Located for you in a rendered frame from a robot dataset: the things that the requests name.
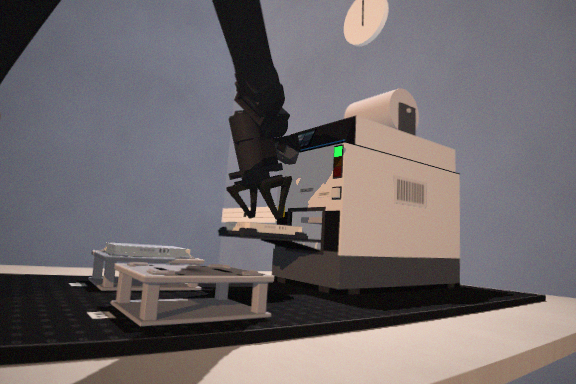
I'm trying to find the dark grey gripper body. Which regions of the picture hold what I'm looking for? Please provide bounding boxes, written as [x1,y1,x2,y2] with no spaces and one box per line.
[229,137,283,185]

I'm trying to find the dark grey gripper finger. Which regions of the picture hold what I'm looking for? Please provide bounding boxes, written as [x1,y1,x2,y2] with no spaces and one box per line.
[226,183,258,219]
[257,176,292,220]

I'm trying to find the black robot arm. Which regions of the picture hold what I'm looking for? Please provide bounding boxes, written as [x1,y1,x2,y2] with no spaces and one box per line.
[0,0,301,167]

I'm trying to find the white multiwell plate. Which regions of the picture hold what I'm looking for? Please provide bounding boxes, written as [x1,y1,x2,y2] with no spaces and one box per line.
[104,243,191,258]

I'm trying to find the white roll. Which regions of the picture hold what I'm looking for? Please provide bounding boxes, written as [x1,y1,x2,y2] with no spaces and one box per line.
[344,88,419,129]

